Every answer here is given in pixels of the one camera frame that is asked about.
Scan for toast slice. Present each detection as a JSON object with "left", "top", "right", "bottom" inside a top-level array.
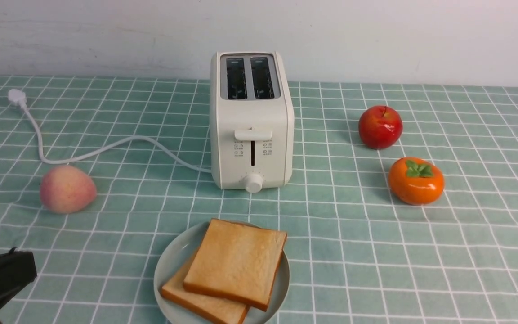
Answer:
[
  {"left": 160, "top": 254, "right": 250, "bottom": 324},
  {"left": 183, "top": 219, "right": 287, "bottom": 311}
]

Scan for pink peach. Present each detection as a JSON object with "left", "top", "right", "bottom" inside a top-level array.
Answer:
[{"left": 40, "top": 165, "right": 97, "bottom": 215}]

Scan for light green round plate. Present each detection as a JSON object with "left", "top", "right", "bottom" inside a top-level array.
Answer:
[{"left": 153, "top": 221, "right": 290, "bottom": 324}]

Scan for white two-slot toaster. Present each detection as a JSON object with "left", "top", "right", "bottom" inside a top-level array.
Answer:
[{"left": 209, "top": 51, "right": 295, "bottom": 194}]

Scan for red apple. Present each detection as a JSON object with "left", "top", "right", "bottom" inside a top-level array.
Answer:
[{"left": 358, "top": 105, "right": 403, "bottom": 150}]

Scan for green checked tablecloth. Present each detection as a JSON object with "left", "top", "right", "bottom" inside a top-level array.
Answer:
[{"left": 0, "top": 76, "right": 518, "bottom": 324}]

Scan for orange persimmon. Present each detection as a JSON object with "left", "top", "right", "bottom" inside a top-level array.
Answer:
[{"left": 387, "top": 157, "right": 446, "bottom": 206}]

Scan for white toaster power cord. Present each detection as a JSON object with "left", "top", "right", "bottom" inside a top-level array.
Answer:
[{"left": 8, "top": 89, "right": 212, "bottom": 174}]

